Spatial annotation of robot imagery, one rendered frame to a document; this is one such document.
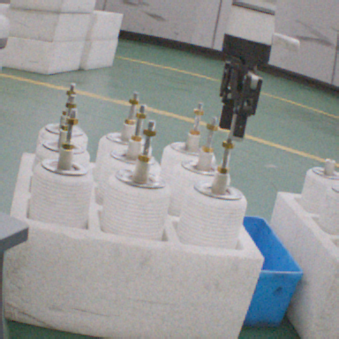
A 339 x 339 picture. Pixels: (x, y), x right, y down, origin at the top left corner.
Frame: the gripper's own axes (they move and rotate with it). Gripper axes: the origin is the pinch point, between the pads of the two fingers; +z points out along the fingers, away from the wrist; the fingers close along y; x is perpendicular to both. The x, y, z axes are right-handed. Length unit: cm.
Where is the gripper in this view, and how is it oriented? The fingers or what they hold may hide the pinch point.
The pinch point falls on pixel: (231, 125)
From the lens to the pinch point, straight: 103.7
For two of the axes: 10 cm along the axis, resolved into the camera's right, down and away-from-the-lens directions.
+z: -2.0, 9.5, 2.6
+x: 9.7, 1.4, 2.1
